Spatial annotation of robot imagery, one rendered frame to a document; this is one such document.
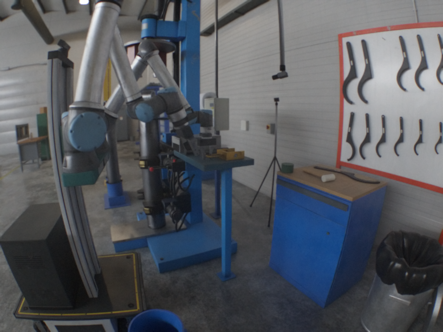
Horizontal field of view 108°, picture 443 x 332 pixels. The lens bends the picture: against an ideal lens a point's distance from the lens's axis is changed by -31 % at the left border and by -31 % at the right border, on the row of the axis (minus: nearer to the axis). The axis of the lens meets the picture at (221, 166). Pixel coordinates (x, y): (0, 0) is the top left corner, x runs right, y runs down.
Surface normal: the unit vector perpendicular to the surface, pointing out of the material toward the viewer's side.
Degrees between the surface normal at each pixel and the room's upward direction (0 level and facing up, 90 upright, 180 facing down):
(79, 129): 95
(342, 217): 90
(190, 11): 90
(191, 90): 90
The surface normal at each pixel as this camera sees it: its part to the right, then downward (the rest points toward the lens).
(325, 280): -0.88, 0.11
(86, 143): 0.69, 0.25
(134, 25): 0.47, 0.20
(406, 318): -0.34, 0.27
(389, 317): -0.74, 0.21
